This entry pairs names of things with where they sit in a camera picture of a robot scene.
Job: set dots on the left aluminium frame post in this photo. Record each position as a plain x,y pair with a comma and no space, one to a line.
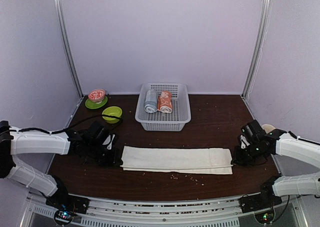
67,47

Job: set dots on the green plastic plate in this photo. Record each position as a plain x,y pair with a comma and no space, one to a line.
95,105

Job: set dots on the right aluminium frame post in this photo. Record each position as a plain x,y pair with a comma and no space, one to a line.
257,52

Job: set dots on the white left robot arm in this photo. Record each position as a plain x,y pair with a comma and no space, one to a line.
96,143

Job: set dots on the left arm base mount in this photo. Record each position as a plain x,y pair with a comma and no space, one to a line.
68,206

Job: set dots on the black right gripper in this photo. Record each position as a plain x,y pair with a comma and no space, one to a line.
237,160

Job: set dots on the aluminium frame post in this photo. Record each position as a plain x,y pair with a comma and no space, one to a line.
257,52
67,47

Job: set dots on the green plastic bowl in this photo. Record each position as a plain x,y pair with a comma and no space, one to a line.
112,114

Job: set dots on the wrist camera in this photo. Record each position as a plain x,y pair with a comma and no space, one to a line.
243,142
110,141

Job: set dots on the cream patterned cup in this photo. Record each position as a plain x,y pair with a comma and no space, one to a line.
268,128

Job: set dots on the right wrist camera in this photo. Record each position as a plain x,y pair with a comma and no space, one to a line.
243,142

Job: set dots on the white perforated plastic basket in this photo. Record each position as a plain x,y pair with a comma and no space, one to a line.
159,121

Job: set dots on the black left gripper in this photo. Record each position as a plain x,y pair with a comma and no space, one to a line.
112,161

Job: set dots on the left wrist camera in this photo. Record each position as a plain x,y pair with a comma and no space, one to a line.
110,141

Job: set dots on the red white patterned bowl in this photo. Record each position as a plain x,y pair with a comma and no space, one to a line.
97,95

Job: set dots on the cream white towel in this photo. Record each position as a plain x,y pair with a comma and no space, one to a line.
211,161

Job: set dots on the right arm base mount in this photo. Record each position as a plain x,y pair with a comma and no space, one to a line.
262,204

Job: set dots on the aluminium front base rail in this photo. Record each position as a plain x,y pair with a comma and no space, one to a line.
219,212

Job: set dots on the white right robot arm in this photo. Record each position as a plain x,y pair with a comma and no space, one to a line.
255,142

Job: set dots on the orange bunny pattern towel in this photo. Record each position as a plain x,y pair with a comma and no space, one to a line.
164,104

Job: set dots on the rolled light blue towel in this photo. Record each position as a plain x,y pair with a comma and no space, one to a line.
151,101

